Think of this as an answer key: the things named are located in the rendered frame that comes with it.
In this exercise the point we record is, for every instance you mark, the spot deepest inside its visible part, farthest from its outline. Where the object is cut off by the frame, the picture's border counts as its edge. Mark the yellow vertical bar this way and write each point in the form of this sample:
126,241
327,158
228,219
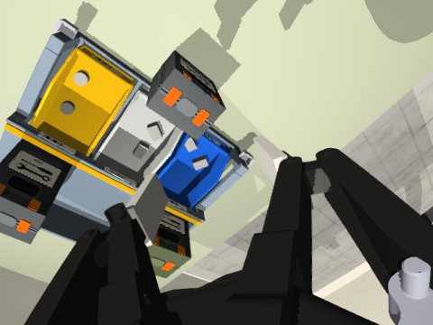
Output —
88,169

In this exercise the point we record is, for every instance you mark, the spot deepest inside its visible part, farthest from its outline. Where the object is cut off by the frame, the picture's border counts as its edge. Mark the dark grey metal shelf rack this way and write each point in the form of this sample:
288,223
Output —
83,197

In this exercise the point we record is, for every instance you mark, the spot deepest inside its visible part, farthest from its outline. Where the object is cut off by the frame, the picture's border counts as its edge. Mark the blue bin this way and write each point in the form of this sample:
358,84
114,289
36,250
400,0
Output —
181,182

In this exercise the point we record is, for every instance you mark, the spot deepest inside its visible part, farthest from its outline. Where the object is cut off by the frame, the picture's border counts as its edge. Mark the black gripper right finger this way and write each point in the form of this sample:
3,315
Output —
395,240

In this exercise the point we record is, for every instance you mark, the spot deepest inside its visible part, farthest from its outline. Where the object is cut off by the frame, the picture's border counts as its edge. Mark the grey open bin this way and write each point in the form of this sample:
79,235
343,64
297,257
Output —
121,140

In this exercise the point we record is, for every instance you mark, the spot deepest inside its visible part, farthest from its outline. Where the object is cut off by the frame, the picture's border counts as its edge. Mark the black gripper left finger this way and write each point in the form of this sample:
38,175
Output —
72,298

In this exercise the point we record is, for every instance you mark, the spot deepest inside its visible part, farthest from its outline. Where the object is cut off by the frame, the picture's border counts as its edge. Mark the black case with handle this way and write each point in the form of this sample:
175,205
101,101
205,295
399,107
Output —
30,179

